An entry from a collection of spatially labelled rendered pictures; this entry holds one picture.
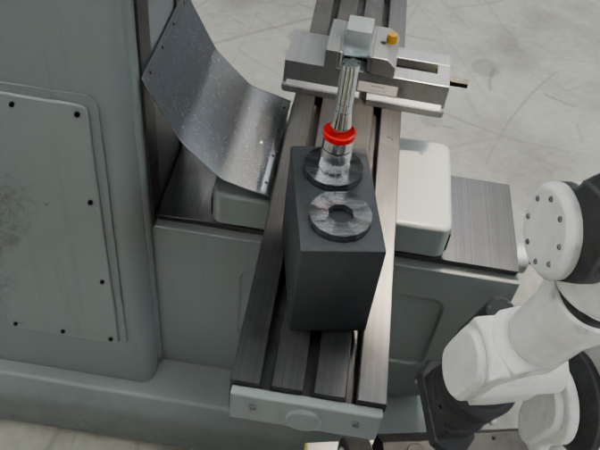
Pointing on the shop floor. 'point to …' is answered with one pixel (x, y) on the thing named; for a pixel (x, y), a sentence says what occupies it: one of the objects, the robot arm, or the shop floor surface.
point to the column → (81, 185)
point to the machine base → (164, 407)
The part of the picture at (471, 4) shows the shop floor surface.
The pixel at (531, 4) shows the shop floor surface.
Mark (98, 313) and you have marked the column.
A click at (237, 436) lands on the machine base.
